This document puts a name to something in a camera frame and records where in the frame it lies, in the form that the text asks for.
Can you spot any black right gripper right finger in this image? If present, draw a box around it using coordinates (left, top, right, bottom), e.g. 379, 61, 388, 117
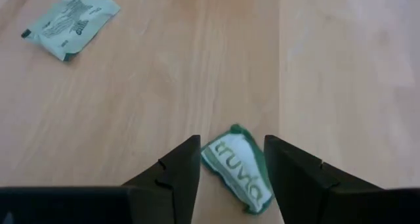
264, 134, 420, 224

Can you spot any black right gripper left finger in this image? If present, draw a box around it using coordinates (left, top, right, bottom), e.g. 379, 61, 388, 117
0, 134, 201, 224

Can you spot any green white Truvia packet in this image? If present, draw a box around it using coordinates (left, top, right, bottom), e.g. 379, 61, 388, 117
200, 123, 275, 215

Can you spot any pale green sweetener packet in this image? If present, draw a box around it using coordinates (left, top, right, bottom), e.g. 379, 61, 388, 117
21, 0, 121, 62

